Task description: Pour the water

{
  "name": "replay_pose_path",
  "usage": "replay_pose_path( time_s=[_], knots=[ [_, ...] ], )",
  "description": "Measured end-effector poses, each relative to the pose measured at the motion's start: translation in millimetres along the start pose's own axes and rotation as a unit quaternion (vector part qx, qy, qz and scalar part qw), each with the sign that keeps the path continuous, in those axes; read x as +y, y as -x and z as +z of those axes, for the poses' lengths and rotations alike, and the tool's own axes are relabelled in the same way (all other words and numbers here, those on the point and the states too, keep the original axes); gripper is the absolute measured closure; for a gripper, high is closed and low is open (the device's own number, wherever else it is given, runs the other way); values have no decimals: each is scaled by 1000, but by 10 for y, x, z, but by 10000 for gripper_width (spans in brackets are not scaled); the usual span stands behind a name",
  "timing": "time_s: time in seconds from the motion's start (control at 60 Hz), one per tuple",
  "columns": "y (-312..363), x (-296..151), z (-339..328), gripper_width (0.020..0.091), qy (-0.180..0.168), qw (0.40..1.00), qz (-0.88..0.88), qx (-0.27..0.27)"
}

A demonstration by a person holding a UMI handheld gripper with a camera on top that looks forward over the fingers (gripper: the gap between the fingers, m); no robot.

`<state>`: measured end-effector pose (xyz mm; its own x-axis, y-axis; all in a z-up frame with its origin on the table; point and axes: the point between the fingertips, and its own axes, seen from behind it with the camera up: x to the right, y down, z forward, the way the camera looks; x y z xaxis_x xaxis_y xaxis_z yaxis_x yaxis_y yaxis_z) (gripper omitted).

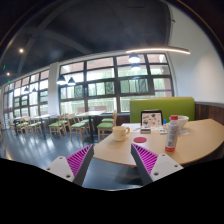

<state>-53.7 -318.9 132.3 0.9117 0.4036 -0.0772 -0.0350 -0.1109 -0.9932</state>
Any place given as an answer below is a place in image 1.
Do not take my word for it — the wooden dining table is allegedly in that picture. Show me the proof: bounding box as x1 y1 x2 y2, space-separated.
75 110 108 143
31 114 56 139

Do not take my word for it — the green upholstered bench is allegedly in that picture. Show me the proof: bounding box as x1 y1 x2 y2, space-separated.
129 96 196 124

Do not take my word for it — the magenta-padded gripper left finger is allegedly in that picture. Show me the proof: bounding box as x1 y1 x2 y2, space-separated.
44 143 95 187

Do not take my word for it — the cream ceramic mug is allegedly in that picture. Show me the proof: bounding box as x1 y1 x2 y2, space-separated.
111 125 131 142

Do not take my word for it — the green-seated wooden chairs group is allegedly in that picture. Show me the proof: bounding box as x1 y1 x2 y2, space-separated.
8 111 118 144

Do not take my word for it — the black pendant lamps group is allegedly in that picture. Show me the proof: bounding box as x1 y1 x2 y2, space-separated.
23 53 142 94

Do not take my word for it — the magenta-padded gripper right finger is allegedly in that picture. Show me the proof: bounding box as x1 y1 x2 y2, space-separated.
130 143 184 186

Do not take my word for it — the white paper sheet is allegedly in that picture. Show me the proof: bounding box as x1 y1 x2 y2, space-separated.
121 122 143 132

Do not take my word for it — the sticker-covered black laptop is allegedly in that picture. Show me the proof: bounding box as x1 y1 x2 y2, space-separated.
140 110 164 130

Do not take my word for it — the long curved linear light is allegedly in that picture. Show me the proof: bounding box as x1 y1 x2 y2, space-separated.
125 46 191 55

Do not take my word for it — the red-capped plastic drink bottle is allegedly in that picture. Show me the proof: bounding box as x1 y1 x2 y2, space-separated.
164 114 181 153

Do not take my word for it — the flat round red coaster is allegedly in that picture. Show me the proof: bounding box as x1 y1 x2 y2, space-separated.
133 136 148 144

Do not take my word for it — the white ceramic bowl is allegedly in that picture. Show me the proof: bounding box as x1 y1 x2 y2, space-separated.
177 115 190 129

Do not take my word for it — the small dark box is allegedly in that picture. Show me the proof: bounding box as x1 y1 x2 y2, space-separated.
139 127 152 135

